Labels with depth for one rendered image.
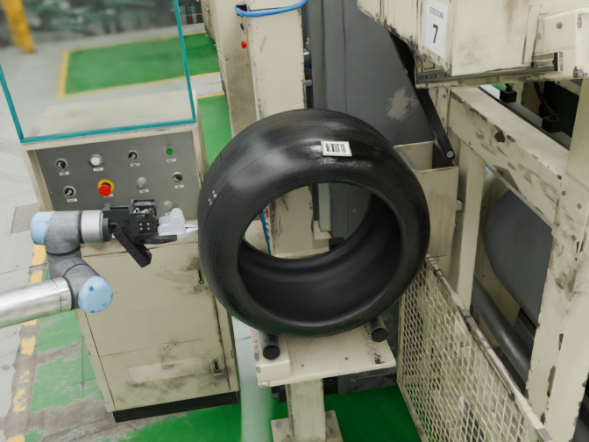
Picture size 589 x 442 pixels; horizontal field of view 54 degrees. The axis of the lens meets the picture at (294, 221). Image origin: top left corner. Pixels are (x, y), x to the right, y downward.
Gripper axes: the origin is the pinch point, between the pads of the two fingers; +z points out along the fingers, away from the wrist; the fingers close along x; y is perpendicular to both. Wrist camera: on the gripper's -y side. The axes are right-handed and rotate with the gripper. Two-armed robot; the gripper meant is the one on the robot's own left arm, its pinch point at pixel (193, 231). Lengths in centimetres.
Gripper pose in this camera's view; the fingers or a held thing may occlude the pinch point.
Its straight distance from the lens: 140.0
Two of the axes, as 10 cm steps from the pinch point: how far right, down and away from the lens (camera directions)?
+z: 9.9, -0.3, 1.6
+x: -1.5, -4.9, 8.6
